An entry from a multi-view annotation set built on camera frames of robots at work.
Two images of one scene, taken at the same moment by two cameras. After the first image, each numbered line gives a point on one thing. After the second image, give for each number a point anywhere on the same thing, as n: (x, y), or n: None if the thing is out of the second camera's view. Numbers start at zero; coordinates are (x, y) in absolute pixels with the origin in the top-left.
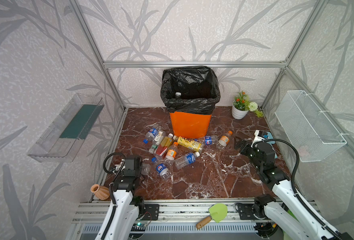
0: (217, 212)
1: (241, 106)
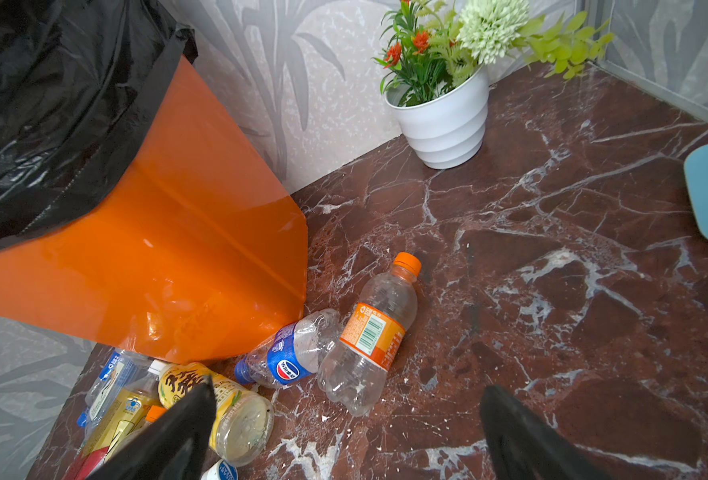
0: None
1: (437, 63)
